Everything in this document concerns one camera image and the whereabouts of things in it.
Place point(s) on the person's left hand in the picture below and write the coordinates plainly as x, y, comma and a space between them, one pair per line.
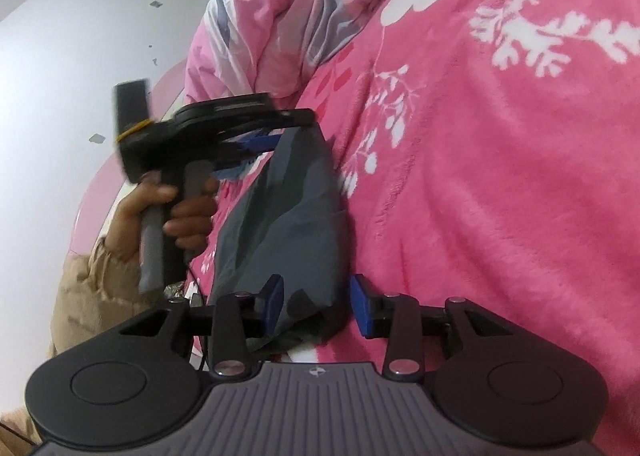
130, 216

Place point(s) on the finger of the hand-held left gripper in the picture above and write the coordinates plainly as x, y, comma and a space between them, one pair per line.
295, 119
232, 170

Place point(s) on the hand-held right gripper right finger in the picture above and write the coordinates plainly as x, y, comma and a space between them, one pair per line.
361, 306

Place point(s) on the pink patchwork quilt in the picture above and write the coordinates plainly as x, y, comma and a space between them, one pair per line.
260, 11

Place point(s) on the pink floral blanket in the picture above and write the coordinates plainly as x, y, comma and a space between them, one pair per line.
500, 161

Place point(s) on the person's left forearm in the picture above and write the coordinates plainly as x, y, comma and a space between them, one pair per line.
95, 296

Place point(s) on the grey pants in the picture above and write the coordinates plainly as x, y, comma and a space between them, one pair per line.
295, 216

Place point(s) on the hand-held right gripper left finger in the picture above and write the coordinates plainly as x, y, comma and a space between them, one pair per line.
272, 303

